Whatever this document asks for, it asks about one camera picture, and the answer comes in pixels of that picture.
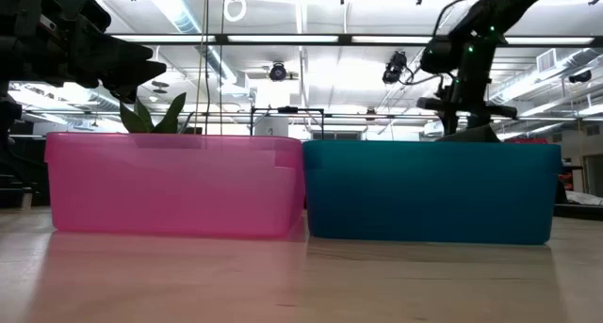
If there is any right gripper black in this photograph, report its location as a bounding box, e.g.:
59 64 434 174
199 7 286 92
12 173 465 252
416 39 518 137

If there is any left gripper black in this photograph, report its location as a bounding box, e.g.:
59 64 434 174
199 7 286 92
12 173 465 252
13 0 169 104

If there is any green plant in white pot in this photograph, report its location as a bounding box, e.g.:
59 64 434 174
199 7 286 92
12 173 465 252
118 91 187 136

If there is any blue plastic bin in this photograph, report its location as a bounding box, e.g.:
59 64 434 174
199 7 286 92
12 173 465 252
301 140 563 246

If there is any black ceiling spotlight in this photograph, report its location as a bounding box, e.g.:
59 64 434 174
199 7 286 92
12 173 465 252
269 60 289 83
382 50 409 86

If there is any red translucent plastic bin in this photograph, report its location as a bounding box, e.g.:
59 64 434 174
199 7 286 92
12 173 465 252
44 132 306 240

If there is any thin hanging cable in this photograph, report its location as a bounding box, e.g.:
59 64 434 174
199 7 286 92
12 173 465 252
218 0 226 136
194 0 212 135

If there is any silver ventilation duct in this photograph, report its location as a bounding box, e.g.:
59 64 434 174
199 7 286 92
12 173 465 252
143 0 252 94

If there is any white hanging ring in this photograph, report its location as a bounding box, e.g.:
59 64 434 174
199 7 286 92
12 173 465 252
222 0 248 24

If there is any black aluminium rig frame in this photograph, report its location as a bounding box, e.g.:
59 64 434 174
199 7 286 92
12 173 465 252
106 32 603 49

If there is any black metal stand frame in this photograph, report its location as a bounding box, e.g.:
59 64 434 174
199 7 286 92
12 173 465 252
249 106 327 141

